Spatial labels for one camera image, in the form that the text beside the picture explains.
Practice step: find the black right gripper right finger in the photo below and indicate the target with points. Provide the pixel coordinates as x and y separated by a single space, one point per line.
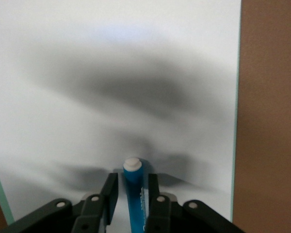
157 213

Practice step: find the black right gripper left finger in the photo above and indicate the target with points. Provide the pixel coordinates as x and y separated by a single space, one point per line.
110 194

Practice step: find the blue marker with white cap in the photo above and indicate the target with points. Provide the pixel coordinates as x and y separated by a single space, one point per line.
133 177

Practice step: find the teal clipboard with white paper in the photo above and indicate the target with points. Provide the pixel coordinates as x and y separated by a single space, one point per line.
111 72

